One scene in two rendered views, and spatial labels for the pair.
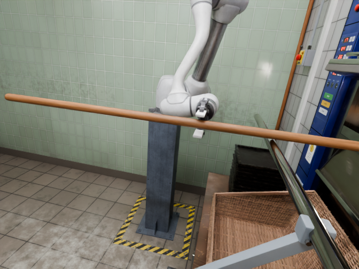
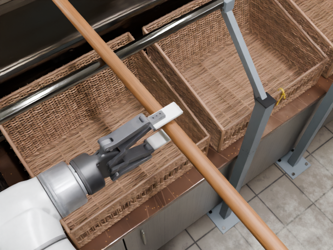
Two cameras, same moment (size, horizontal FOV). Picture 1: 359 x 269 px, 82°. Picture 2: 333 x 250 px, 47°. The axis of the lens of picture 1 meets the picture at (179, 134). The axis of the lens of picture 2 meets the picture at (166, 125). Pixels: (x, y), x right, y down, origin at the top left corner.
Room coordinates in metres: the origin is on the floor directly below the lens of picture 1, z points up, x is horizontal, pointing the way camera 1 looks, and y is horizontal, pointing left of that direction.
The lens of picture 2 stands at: (0.98, 0.22, 1.84)
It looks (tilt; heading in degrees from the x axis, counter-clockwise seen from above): 57 degrees down; 223
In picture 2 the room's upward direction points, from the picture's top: straight up
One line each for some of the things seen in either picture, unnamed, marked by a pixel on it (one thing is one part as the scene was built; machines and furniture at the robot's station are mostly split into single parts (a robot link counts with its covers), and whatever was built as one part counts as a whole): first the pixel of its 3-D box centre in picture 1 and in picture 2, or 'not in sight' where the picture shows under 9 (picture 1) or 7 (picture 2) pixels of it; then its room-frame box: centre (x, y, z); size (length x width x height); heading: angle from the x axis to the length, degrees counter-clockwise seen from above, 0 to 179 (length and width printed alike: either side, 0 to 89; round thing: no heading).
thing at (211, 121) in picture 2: not in sight; (235, 56); (0.04, -0.29, 0.72); 0.56 x 0.49 x 0.28; 170
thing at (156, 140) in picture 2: (198, 133); (164, 136); (0.68, -0.07, 1.15); 0.07 x 0.03 x 0.01; 169
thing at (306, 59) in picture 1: (305, 57); not in sight; (1.48, -0.79, 1.46); 0.10 x 0.07 x 0.10; 169
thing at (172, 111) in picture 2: (201, 113); (164, 116); (0.68, -0.07, 1.23); 0.07 x 0.03 x 0.01; 169
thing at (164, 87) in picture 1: (169, 91); not in sight; (1.43, 0.10, 1.17); 0.18 x 0.16 x 0.22; 114
